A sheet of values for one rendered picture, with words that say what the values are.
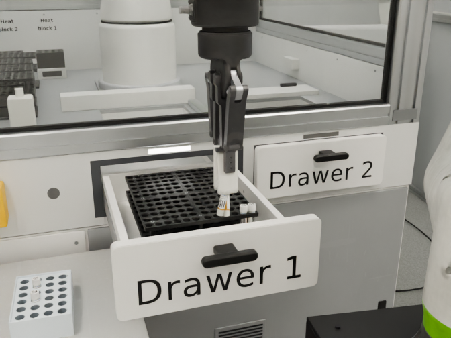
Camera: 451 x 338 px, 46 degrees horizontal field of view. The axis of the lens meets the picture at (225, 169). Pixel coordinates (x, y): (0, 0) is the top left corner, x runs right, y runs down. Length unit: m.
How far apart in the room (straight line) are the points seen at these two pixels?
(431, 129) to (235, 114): 2.56
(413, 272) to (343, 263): 1.30
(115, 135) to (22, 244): 0.26
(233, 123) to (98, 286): 0.37
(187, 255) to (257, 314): 0.55
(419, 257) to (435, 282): 2.04
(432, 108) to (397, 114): 2.02
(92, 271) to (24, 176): 0.21
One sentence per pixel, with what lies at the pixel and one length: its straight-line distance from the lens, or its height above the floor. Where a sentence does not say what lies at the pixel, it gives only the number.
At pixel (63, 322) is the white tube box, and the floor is 0.78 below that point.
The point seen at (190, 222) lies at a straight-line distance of 0.80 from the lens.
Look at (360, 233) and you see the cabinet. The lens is 1.25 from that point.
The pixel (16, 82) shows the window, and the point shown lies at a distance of 0.97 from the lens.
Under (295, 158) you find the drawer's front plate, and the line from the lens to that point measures 1.08.
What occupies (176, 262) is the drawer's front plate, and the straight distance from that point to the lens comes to 0.71.
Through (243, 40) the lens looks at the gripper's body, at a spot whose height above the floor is 1.16.
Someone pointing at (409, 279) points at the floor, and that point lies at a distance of 2.49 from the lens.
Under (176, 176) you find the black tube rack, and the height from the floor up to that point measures 0.90.
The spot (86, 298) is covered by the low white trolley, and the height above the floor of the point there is 0.76.
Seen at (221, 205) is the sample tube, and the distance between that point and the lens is 0.81.
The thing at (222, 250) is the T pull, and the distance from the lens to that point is 0.70.
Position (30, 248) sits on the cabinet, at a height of 0.77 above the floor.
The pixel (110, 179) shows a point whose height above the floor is 0.88.
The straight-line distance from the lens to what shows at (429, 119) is 3.24.
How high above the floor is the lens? 1.25
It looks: 20 degrees down
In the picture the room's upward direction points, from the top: straight up
